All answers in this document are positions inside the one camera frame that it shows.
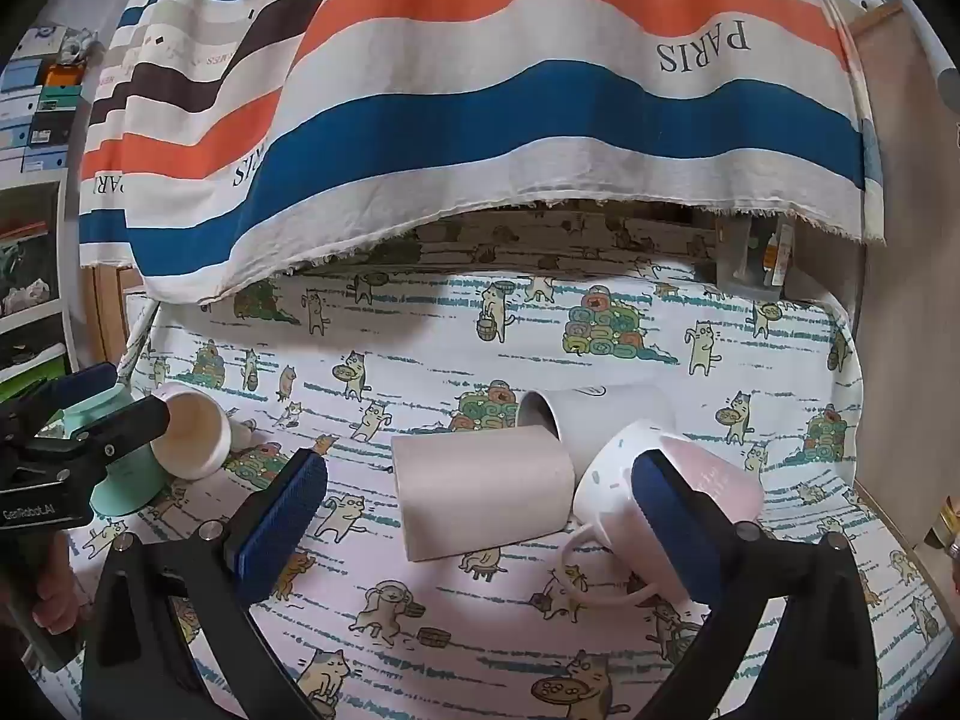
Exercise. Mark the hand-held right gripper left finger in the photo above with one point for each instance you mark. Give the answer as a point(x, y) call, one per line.
point(279, 521)

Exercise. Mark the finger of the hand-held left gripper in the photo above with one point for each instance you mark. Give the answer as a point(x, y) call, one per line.
point(127, 427)
point(81, 384)

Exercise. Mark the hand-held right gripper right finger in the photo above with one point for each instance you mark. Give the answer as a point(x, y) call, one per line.
point(669, 532)

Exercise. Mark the mint green cup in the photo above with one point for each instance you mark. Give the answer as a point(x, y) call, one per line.
point(127, 476)

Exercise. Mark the white cup with beige inside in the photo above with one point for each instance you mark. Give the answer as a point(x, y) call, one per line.
point(193, 431)

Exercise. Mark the plain white cup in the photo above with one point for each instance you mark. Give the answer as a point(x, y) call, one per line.
point(600, 420)

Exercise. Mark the pale pink cup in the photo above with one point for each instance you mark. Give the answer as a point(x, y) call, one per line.
point(480, 491)

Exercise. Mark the person's left hand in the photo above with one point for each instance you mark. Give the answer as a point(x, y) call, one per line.
point(54, 591)

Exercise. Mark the white shelf unit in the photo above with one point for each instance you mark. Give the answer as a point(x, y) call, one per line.
point(30, 277)

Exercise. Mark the cat printed blanket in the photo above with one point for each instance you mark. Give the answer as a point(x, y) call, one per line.
point(465, 637)

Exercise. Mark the stack of storage boxes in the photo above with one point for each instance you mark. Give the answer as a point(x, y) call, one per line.
point(34, 101)

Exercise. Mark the wooden cabinet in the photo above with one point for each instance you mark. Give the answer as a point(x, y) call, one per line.
point(907, 277)

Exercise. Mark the striped cloth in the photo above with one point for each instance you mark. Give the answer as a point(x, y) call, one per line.
point(480, 112)

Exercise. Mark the white pole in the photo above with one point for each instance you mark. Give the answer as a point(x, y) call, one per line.
point(930, 52)

